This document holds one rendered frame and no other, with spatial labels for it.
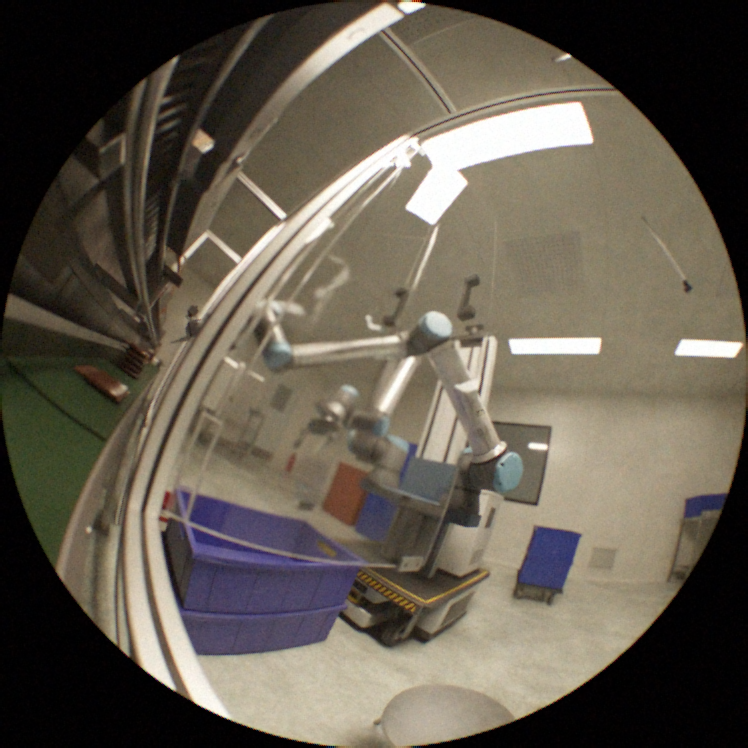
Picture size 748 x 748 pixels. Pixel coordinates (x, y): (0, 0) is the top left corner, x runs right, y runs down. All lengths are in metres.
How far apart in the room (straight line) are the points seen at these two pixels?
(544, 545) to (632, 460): 2.22
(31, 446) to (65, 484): 0.04
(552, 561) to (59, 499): 2.44
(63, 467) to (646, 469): 4.37
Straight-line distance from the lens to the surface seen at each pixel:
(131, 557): 0.26
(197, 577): 0.68
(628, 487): 4.10
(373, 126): 2.11
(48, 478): 0.19
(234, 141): 0.39
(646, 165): 2.28
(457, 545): 1.45
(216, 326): 0.30
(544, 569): 2.41
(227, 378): 0.30
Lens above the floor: 0.75
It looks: 22 degrees up
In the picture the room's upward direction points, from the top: 22 degrees clockwise
